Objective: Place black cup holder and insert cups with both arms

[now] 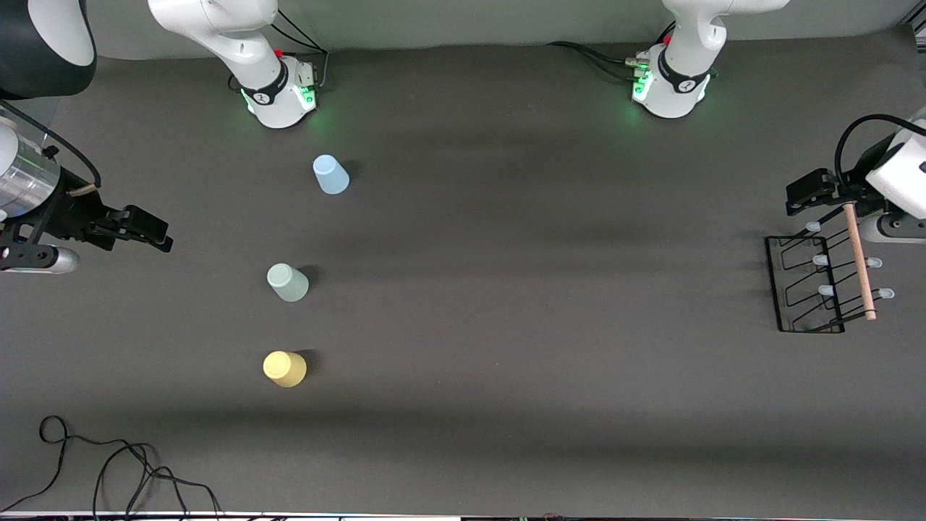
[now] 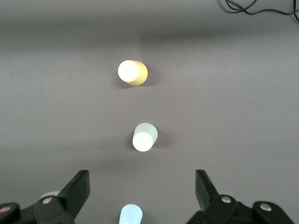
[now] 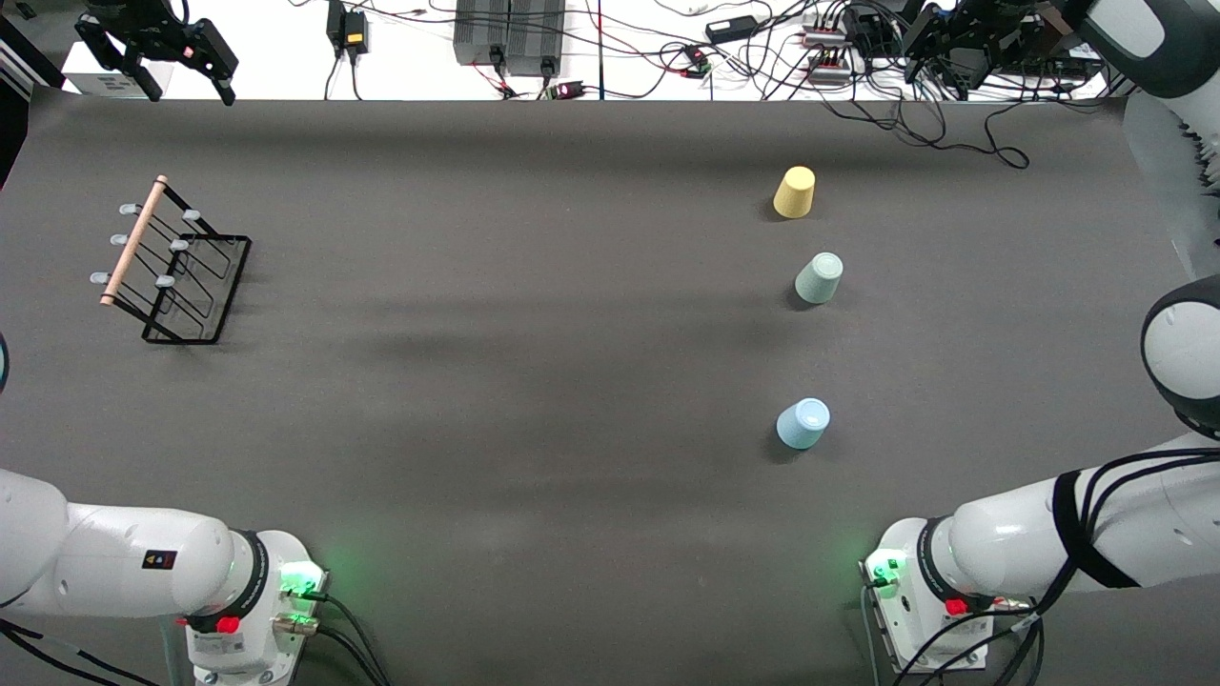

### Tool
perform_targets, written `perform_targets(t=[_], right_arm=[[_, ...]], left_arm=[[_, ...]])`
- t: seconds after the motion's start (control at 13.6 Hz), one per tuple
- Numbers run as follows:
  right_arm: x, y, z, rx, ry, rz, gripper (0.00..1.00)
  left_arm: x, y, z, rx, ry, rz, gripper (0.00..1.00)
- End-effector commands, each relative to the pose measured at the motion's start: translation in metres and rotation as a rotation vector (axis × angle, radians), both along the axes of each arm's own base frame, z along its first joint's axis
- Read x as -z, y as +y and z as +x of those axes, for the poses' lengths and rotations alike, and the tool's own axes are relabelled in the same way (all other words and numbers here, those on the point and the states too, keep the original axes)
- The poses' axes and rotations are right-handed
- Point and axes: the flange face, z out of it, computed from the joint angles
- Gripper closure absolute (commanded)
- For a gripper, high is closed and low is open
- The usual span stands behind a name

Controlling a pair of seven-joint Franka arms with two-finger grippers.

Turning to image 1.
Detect black wire cup holder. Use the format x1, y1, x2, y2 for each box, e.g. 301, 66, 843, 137
765, 203, 896, 334

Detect pale green plastic cup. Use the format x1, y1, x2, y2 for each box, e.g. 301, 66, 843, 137
267, 263, 310, 303

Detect yellow plastic cup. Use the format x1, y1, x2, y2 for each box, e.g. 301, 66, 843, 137
263, 351, 308, 389

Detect light blue plastic cup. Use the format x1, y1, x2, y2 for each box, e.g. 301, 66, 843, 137
313, 154, 351, 195

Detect dark grey table mat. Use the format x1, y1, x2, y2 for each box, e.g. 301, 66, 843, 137
0, 25, 926, 516

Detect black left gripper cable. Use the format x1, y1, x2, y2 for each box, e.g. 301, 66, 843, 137
834, 114, 926, 190

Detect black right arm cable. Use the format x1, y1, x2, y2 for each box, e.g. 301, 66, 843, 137
0, 100, 102, 190

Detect loose black floor cable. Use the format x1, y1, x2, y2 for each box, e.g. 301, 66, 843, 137
0, 415, 225, 521

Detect black right arm base cables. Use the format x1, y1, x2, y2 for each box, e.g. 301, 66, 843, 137
271, 7, 331, 92

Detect black arm base cables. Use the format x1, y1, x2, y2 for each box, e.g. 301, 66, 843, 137
271, 7, 331, 92
546, 22, 677, 82

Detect black left arm base cables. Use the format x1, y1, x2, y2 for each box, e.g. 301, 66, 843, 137
546, 22, 677, 82

